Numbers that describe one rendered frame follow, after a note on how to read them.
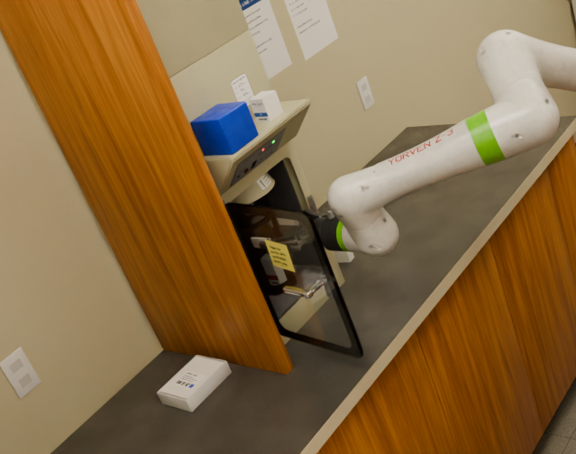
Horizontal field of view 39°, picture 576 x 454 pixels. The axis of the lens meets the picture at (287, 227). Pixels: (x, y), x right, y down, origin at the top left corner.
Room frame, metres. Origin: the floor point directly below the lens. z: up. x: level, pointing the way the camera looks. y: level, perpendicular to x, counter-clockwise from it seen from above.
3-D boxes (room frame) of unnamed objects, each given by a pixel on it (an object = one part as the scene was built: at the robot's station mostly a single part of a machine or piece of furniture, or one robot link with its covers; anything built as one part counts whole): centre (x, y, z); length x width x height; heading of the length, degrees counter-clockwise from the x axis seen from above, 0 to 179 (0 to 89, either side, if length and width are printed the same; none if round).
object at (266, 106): (1.96, -0.06, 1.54); 0.05 x 0.05 x 0.06; 37
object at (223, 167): (1.92, -0.02, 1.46); 0.32 x 0.12 x 0.10; 133
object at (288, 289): (1.65, 0.02, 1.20); 0.10 x 0.05 x 0.03; 35
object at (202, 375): (1.83, 0.38, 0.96); 0.16 x 0.12 x 0.04; 132
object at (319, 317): (1.72, 0.04, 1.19); 0.30 x 0.01 x 0.40; 35
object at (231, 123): (1.86, 0.05, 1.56); 0.10 x 0.10 x 0.09; 43
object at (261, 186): (2.05, 0.07, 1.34); 0.18 x 0.18 x 0.05
